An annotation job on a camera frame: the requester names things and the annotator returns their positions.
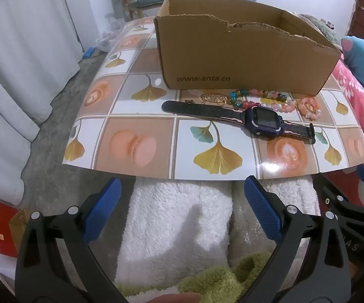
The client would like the red gift bag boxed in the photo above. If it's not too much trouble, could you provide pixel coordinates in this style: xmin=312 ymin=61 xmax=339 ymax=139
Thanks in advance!
xmin=0 ymin=199 xmax=21 ymax=258

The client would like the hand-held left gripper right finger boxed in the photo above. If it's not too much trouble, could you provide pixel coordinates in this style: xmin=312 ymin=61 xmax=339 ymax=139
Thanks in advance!
xmin=244 ymin=175 xmax=353 ymax=303

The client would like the pink floral blanket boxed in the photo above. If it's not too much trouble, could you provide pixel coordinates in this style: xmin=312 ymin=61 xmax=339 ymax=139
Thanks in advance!
xmin=322 ymin=54 xmax=364 ymax=215

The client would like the white curtain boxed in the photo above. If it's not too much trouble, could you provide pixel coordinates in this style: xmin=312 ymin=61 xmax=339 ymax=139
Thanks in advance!
xmin=0 ymin=0 xmax=94 ymax=206

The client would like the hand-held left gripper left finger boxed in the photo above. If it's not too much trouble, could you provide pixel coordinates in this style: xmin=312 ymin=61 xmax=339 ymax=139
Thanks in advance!
xmin=15 ymin=178 xmax=122 ymax=303

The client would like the pink bead bracelet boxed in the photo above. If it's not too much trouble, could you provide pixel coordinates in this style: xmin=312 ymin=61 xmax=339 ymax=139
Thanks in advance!
xmin=295 ymin=97 xmax=322 ymax=121

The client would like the multicolour glass bead bracelet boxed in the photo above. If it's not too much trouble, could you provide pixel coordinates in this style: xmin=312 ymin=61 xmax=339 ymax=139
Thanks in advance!
xmin=229 ymin=89 xmax=296 ymax=113

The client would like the brown cardboard box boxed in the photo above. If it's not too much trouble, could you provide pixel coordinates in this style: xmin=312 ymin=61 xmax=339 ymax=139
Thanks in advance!
xmin=153 ymin=0 xmax=342 ymax=97

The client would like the clear plastic bag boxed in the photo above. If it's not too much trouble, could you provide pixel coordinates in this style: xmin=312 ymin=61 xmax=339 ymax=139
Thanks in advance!
xmin=95 ymin=14 xmax=126 ymax=53

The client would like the person's left hand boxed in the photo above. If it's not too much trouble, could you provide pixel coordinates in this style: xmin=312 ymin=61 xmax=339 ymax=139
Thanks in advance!
xmin=147 ymin=292 xmax=201 ymax=303

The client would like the gold chain necklace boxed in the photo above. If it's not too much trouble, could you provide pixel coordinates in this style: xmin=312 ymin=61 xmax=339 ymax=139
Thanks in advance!
xmin=201 ymin=93 xmax=233 ymax=105

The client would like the blue plush pillow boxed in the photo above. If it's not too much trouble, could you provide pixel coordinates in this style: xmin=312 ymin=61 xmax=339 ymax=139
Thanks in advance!
xmin=340 ymin=36 xmax=364 ymax=114

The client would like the green fluffy cloth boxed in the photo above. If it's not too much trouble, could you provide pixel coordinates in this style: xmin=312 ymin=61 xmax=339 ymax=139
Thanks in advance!
xmin=116 ymin=252 xmax=274 ymax=303

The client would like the dark blue smart watch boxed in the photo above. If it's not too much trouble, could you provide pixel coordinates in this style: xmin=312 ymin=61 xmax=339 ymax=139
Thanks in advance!
xmin=161 ymin=100 xmax=316 ymax=145

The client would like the white fluffy towel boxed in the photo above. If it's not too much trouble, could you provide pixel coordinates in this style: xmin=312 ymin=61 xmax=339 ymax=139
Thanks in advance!
xmin=116 ymin=177 xmax=321 ymax=288

